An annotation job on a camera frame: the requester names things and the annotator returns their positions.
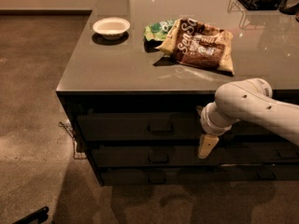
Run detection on dark right side drawers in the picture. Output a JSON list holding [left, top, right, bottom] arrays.
[[223, 91, 299, 182]]

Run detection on dark bottom drawer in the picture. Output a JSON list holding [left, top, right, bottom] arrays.
[[101, 167, 276, 186]]

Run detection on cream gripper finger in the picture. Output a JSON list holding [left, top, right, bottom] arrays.
[[198, 133, 219, 159]]

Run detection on green snack bag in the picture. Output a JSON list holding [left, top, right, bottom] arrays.
[[144, 20, 176, 41]]

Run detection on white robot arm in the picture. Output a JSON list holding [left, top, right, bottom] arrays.
[[198, 78, 299, 159]]

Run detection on dark top drawer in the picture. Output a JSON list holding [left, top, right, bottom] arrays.
[[76, 109, 247, 142]]

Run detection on black object floor corner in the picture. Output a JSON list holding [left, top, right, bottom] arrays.
[[13, 206, 49, 224]]

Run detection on dark cabinet counter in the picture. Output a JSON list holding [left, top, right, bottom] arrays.
[[57, 0, 299, 185]]

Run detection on dark drawer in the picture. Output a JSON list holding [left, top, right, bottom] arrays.
[[101, 167, 276, 186], [76, 109, 247, 142], [90, 146, 225, 168]]

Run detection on wire rack on floor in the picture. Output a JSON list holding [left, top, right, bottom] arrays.
[[58, 120, 86, 160]]

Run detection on dark middle drawer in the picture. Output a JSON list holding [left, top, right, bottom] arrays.
[[90, 146, 225, 168]]

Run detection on brown chip bag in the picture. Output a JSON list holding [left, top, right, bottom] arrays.
[[157, 18, 235, 74]]

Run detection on white bowl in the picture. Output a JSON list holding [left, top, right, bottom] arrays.
[[93, 17, 130, 40]]

